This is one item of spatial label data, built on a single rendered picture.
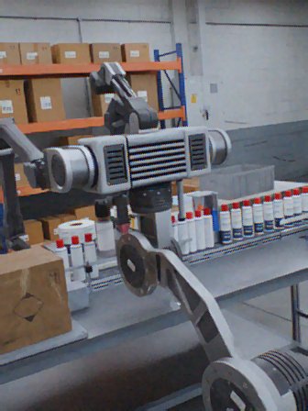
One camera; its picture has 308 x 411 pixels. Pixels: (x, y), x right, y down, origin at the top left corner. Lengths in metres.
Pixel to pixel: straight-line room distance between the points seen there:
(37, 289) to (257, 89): 7.63
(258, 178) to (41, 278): 2.97
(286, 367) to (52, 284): 0.84
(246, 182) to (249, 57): 4.90
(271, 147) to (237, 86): 1.37
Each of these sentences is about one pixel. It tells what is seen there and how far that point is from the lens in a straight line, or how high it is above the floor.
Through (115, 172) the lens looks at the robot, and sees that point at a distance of 1.33.
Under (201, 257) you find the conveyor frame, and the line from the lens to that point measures 2.41.
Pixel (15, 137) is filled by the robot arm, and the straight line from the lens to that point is 1.69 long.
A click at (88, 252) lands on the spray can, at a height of 1.00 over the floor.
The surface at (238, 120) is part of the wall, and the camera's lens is 8.61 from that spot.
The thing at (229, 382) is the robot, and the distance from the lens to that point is 1.18.
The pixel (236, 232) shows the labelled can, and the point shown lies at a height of 0.93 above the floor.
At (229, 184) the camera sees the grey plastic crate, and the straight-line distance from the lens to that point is 4.09.
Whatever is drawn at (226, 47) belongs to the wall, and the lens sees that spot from 8.54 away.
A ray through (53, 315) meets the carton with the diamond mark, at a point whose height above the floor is 0.93.
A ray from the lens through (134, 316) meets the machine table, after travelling 1.87.
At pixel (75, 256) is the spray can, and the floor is 1.00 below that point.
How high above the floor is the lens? 1.57
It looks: 11 degrees down
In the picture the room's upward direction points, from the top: 5 degrees counter-clockwise
